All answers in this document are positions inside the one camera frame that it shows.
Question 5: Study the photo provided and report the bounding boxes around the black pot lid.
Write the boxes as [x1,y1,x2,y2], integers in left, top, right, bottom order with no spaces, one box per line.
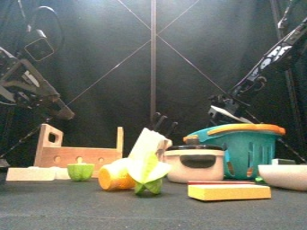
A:
[165,137,225,152]

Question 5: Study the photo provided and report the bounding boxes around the white toy pot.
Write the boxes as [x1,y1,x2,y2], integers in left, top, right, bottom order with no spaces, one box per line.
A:
[163,148,227,185]

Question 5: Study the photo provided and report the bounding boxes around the grey green box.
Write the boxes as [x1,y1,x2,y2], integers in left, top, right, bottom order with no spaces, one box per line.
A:
[271,157,297,166]

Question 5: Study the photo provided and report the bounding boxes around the red flat toy piece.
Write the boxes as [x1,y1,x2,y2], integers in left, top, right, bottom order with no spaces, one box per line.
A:
[187,180,256,186]

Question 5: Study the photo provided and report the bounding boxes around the wooden dish rack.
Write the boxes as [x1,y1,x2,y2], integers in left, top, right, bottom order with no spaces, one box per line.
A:
[32,123,124,178]

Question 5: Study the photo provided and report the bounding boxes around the white bowl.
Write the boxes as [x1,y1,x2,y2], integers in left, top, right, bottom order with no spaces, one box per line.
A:
[256,164,307,192]

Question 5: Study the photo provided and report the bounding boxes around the yellow sponge block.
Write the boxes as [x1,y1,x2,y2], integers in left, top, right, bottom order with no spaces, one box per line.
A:
[187,183,273,202]

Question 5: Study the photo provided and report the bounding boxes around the toy corn with husk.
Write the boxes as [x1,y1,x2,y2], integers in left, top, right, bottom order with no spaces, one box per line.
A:
[97,127,173,196]

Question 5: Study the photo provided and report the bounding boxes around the white flat block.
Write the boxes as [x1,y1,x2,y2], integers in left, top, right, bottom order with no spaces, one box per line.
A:
[5,166,69,182]

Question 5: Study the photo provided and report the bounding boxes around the green toy pepper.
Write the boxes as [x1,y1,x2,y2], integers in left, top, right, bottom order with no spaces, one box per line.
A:
[65,162,96,182]

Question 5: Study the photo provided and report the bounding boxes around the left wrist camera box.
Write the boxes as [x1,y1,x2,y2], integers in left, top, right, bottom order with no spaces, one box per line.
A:
[22,29,56,63]

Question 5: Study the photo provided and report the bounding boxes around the teal basket orange handle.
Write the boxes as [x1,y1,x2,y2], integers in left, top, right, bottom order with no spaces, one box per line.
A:
[183,122,288,181]

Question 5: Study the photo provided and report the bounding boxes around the thin diagonal frame wire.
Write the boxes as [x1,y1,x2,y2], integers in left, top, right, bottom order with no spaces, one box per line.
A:
[65,0,201,107]
[115,0,227,94]

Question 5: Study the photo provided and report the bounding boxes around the toy knife block black handles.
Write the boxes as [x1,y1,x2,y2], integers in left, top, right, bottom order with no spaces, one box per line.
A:
[149,111,180,163]

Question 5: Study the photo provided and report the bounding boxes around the vertical metal frame pole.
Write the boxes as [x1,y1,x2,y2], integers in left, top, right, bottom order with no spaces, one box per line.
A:
[148,0,159,120]

